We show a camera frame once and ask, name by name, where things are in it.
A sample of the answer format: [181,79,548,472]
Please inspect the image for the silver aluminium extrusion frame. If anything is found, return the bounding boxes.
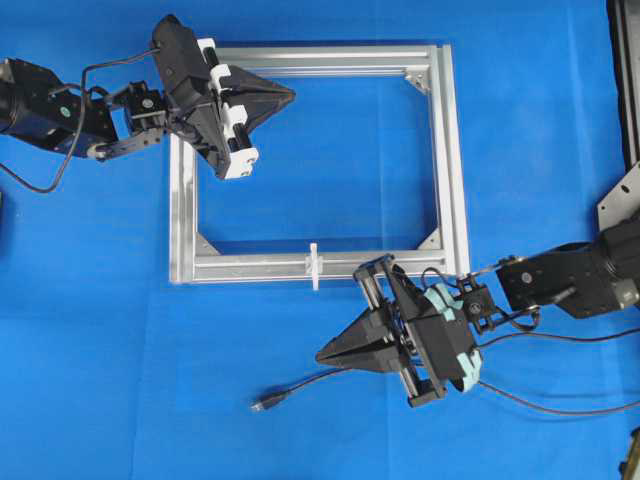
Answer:
[169,44,470,284]

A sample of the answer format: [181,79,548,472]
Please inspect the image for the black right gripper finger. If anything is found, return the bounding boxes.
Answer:
[316,306,399,354]
[315,344,408,373]

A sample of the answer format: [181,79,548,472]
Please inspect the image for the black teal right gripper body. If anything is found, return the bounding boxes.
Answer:
[354,255,483,408]

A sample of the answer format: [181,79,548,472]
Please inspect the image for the black USB cable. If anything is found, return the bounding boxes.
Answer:
[249,367,640,417]

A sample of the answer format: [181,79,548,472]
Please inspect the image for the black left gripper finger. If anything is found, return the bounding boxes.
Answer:
[229,65,295,100]
[225,94,294,134]

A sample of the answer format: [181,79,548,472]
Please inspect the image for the white plastic loop holder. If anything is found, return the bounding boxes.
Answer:
[305,242,323,291]

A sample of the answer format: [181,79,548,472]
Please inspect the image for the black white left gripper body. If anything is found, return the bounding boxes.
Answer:
[151,14,259,180]

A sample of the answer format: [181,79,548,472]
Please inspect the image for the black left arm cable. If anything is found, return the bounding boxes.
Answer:
[0,47,161,195]

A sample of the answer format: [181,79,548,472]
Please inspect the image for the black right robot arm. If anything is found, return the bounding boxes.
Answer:
[316,216,639,407]

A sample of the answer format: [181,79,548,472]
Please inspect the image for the blue table cloth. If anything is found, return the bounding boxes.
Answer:
[0,0,640,480]

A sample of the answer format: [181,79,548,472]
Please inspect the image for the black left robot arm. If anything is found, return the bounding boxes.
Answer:
[1,15,295,180]

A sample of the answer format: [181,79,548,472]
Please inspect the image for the black metal stand rail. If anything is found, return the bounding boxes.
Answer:
[607,0,639,172]

